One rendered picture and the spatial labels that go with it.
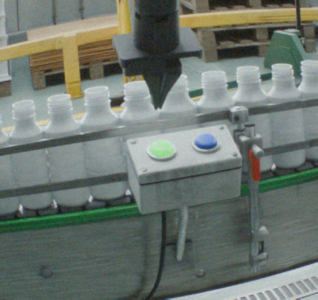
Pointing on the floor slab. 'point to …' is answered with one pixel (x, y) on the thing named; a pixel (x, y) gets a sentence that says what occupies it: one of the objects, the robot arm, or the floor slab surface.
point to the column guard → (123, 18)
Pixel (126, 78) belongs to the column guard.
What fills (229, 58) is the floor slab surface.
